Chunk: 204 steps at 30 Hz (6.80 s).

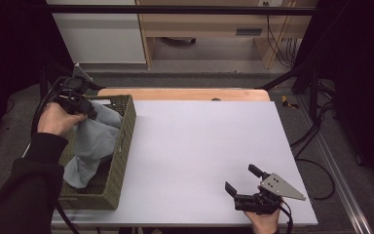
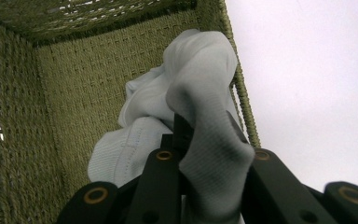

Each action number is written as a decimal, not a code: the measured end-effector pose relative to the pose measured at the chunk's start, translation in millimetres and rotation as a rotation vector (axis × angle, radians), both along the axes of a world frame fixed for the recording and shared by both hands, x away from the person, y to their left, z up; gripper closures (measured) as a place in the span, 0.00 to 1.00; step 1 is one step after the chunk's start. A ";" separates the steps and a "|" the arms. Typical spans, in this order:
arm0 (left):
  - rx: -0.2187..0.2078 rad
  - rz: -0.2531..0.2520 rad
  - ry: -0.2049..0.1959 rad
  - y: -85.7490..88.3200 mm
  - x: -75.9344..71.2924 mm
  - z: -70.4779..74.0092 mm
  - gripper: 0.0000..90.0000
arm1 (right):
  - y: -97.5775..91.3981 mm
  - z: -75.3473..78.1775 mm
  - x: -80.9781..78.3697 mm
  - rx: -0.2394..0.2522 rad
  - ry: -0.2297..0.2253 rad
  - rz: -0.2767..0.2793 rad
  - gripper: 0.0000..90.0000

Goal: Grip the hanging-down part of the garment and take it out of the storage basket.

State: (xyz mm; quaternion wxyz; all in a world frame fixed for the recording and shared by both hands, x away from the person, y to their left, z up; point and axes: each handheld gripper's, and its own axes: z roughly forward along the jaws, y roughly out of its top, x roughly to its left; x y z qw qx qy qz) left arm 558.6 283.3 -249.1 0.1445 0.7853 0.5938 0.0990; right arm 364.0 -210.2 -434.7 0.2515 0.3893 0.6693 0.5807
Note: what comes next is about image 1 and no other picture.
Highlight green woven basket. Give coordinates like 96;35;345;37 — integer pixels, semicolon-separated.
57;94;137;211

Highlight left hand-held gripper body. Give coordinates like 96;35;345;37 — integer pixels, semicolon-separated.
53;63;94;115

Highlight black curtain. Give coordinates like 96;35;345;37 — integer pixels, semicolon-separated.
0;0;74;154
293;0;374;189

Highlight white cabinet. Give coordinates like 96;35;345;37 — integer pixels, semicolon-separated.
46;0;147;65

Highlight person's left hand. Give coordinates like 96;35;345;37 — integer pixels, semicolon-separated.
37;101;89;139

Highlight wooden desk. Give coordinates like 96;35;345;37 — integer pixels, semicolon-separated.
134;0;318;70

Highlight black hanging cables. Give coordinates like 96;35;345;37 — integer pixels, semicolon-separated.
265;2;299;68

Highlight black metal stand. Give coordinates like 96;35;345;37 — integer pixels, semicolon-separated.
258;19;364;167

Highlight black floor cables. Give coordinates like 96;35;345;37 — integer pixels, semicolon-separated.
288;79;337;201

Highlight metal floor rail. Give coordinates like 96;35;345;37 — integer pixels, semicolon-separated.
296;97;374;234

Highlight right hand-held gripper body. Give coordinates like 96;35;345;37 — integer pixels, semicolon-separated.
233;173;307;215

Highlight yellow and black tool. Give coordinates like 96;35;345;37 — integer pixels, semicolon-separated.
280;95;300;110

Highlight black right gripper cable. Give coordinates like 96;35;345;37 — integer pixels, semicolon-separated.
280;200;294;234

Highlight person's right hand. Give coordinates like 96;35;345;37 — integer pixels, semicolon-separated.
243;200;282;234

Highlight grey-blue cloth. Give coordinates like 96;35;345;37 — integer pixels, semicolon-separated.
62;100;124;189

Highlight black horizontal frame bar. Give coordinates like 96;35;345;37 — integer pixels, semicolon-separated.
45;4;318;17

